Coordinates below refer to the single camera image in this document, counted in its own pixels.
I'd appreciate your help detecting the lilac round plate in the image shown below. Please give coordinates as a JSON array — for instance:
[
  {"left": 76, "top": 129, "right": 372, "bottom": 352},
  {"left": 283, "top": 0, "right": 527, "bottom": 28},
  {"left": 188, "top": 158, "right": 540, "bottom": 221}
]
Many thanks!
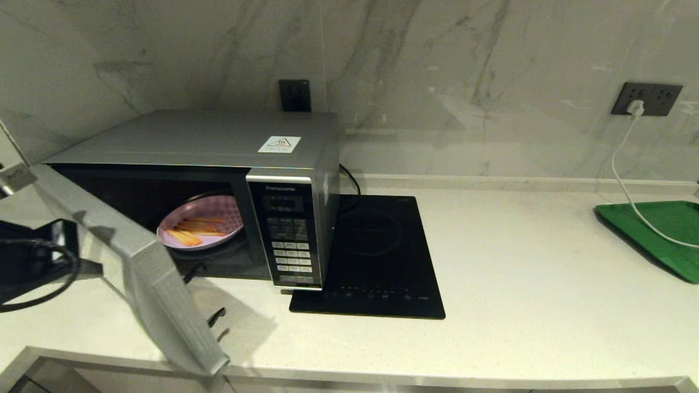
[{"left": 157, "top": 195, "right": 245, "bottom": 252}]

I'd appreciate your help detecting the black induction cooktop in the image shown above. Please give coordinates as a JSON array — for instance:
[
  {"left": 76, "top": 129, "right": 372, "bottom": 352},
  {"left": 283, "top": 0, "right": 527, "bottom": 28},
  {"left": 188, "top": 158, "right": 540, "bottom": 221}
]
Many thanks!
[{"left": 288, "top": 195, "right": 447, "bottom": 320}]

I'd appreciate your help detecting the wide black wall socket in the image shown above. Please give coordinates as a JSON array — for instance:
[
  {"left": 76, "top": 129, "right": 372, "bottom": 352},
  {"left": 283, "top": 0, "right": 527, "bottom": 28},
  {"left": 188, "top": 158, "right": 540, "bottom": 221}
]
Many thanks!
[{"left": 611, "top": 82, "right": 684, "bottom": 116}]

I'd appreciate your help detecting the green plastic tray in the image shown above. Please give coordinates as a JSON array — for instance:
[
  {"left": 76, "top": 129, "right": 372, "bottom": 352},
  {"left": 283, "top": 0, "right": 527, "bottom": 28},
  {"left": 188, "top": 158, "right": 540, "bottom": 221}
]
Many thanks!
[{"left": 594, "top": 201, "right": 699, "bottom": 284}]

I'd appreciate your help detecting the thin black cable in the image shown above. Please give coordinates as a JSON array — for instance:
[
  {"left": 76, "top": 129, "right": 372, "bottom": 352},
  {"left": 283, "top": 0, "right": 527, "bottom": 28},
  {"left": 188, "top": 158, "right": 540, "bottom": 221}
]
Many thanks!
[{"left": 339, "top": 164, "right": 361, "bottom": 196}]

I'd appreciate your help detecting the microwave door with dark glass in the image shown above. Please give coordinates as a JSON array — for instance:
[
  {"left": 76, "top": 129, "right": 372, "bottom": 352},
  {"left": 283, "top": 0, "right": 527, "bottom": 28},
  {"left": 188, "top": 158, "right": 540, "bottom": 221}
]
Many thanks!
[{"left": 32, "top": 164, "right": 231, "bottom": 378}]

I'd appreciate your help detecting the white power cable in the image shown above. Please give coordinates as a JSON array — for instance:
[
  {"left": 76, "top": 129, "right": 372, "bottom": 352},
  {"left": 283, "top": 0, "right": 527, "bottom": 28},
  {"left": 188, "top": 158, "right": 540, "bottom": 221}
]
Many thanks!
[{"left": 611, "top": 115, "right": 699, "bottom": 250}]

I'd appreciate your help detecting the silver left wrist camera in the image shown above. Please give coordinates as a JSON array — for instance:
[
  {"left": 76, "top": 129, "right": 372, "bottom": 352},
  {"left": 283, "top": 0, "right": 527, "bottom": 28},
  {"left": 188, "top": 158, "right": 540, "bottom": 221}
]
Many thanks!
[{"left": 0, "top": 163, "right": 38, "bottom": 198}]

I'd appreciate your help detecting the small black wall socket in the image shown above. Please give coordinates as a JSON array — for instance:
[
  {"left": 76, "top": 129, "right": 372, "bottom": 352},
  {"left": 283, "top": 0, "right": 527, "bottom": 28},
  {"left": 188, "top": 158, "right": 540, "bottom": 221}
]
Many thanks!
[{"left": 279, "top": 80, "right": 312, "bottom": 112}]

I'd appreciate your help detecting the white triangle warning sticker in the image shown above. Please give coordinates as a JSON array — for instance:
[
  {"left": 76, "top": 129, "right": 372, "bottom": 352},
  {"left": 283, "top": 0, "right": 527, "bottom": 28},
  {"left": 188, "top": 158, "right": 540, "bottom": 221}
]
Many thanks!
[{"left": 257, "top": 136, "right": 301, "bottom": 153}]

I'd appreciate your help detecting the silver Panasonic microwave body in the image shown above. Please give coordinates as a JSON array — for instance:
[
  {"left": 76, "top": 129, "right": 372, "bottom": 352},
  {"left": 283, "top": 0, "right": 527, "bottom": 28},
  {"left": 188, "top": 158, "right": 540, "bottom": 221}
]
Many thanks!
[{"left": 44, "top": 111, "right": 340, "bottom": 290}]

